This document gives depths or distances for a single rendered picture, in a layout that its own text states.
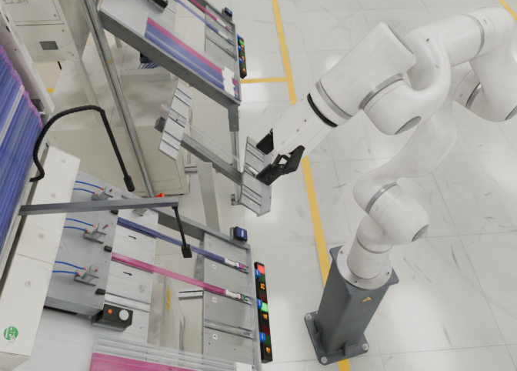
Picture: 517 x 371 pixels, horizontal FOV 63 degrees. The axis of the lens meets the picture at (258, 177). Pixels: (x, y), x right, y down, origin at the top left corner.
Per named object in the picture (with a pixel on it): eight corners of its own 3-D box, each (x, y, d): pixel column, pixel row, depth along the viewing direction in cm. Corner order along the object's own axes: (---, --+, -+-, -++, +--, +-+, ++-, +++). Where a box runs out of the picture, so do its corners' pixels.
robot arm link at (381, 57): (363, 121, 74) (333, 81, 76) (428, 67, 67) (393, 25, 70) (345, 118, 67) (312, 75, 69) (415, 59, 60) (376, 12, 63)
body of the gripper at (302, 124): (309, 78, 75) (267, 118, 80) (315, 108, 67) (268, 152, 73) (338, 101, 78) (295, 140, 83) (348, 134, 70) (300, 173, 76)
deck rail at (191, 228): (238, 252, 156) (250, 245, 152) (238, 256, 154) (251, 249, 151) (45, 171, 114) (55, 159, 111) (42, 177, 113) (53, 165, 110)
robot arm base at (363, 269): (376, 235, 157) (388, 206, 143) (401, 281, 146) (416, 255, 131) (328, 248, 154) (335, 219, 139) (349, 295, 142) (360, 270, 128)
